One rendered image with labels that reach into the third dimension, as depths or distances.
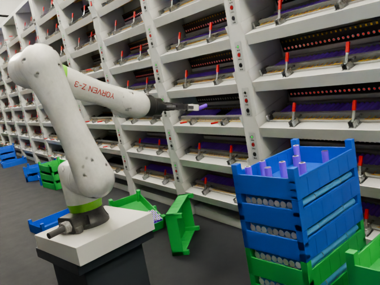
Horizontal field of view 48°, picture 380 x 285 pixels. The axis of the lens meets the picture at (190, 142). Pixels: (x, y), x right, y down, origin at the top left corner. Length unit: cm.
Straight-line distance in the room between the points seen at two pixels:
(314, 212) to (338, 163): 16
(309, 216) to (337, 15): 69
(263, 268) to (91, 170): 61
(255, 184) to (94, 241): 61
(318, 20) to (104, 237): 102
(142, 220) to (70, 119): 46
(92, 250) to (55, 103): 49
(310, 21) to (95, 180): 89
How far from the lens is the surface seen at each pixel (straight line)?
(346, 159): 124
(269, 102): 185
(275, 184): 107
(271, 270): 120
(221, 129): 202
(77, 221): 156
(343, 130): 153
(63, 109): 136
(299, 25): 159
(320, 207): 114
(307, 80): 159
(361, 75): 146
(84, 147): 138
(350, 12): 146
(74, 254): 145
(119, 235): 151
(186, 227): 229
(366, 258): 106
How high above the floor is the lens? 83
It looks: 10 degrees down
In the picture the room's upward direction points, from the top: 10 degrees counter-clockwise
